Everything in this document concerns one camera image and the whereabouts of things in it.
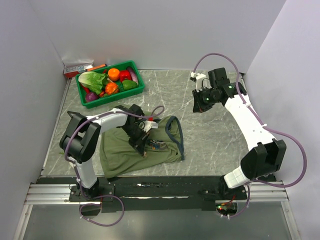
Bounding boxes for orange toy pumpkin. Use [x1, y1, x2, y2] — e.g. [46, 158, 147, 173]
[104, 82, 119, 95]

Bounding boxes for red white carton box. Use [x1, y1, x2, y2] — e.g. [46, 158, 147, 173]
[63, 60, 94, 79]

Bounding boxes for green toy pepper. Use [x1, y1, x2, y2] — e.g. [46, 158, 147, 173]
[122, 79, 138, 91]

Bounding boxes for purple toy onion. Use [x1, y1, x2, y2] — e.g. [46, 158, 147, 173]
[85, 92, 99, 103]

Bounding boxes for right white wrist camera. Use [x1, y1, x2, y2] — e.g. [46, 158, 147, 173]
[190, 72, 212, 93]

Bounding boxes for toy lettuce head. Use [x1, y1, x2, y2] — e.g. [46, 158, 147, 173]
[78, 71, 108, 95]

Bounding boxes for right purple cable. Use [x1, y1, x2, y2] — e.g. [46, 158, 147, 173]
[193, 52, 308, 220]

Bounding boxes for purple toy eggplant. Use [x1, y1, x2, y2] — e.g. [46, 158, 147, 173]
[126, 66, 139, 85]

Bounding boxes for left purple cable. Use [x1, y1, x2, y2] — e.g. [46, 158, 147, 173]
[64, 104, 166, 227]

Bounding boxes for black square frame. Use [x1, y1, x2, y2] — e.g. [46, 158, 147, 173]
[67, 110, 79, 118]

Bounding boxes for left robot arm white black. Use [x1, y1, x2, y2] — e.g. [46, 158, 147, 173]
[59, 104, 158, 201]

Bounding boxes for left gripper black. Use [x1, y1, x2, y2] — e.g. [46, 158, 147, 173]
[121, 123, 151, 157]

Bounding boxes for aluminium rail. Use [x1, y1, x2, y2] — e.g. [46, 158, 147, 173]
[24, 182, 289, 205]

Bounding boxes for orange toy fruit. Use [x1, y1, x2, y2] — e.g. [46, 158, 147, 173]
[107, 68, 120, 82]

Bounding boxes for green plastic tray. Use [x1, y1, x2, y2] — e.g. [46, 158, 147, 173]
[75, 60, 145, 109]

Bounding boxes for olive green tank top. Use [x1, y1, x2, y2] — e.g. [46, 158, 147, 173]
[99, 110, 185, 178]

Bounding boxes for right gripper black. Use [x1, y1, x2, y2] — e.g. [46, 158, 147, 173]
[192, 86, 220, 114]

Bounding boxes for purple cable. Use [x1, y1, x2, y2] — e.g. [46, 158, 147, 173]
[64, 104, 166, 227]
[193, 52, 308, 220]

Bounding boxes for red toy pepper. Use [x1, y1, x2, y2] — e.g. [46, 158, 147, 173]
[119, 70, 132, 83]

